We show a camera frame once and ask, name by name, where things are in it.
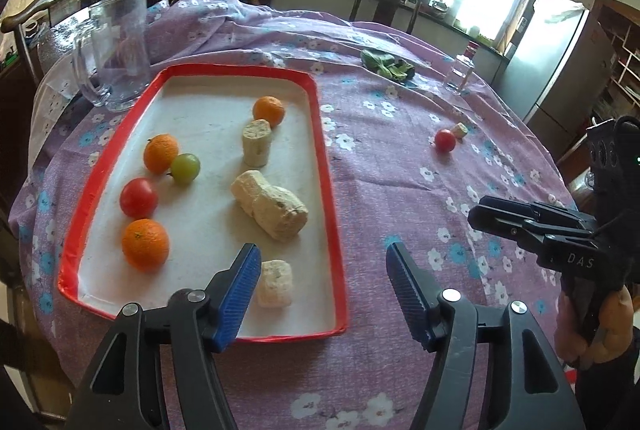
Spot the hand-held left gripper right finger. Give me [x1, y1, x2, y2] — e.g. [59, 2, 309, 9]
[386, 241, 586, 430]

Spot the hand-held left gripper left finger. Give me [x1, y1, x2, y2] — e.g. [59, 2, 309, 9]
[65, 243, 262, 430]

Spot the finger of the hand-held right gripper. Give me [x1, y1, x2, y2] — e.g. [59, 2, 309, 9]
[479, 195, 598, 233]
[467, 205, 551, 258]

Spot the red cherry tomato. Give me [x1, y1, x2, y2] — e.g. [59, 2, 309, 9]
[434, 129, 457, 153]

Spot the large orange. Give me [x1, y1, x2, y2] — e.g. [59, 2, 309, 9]
[121, 219, 170, 272]

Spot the green tomato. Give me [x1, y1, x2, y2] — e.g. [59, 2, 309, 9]
[170, 153, 201, 185]

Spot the small orange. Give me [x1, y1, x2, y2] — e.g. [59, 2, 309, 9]
[252, 96, 286, 128]
[143, 134, 179, 175]

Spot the red-rimmed white tray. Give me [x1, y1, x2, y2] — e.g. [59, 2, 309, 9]
[57, 64, 349, 343]

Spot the person's right hand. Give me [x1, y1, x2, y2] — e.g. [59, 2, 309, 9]
[557, 285, 635, 368]

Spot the purple floral tablecloth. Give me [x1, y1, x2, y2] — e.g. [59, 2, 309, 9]
[15, 0, 586, 430]

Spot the small clear glass bottle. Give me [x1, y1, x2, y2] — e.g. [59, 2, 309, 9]
[445, 54, 476, 94]

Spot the silver refrigerator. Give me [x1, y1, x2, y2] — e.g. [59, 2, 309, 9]
[505, 0, 616, 146]

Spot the wooden shelf cabinet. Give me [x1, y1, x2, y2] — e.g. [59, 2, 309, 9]
[592, 0, 640, 121]

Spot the green leaf vegetable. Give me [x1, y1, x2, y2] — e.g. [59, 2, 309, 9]
[360, 49, 416, 84]

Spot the dark wooden chair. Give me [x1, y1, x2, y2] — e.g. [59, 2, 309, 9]
[0, 0, 113, 81]
[350, 0, 431, 34]

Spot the white floral cloth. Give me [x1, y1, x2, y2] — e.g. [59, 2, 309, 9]
[30, 55, 86, 161]

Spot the clear glass mug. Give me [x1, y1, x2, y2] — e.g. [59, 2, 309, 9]
[72, 0, 151, 112]

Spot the silver glittery cloth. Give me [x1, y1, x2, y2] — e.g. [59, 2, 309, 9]
[37, 18, 96, 76]

